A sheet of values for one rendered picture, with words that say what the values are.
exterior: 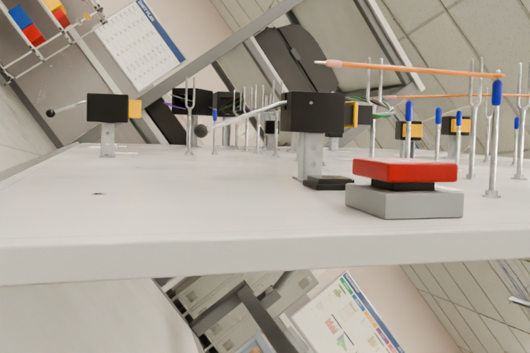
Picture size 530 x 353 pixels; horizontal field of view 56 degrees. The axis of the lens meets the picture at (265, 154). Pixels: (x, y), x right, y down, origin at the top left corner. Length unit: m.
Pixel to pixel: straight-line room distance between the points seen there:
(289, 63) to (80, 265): 1.44
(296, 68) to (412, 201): 1.35
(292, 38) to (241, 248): 1.43
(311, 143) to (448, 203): 0.21
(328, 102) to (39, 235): 0.32
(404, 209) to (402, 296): 8.70
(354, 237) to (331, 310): 8.31
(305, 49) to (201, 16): 6.81
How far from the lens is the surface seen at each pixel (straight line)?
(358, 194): 0.33
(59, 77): 8.28
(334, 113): 0.50
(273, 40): 1.62
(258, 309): 1.32
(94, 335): 0.70
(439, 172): 0.33
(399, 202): 0.31
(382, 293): 8.85
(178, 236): 0.24
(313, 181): 0.45
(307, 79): 1.66
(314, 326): 8.55
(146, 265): 0.24
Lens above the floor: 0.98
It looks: 11 degrees up
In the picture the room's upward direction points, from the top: 54 degrees clockwise
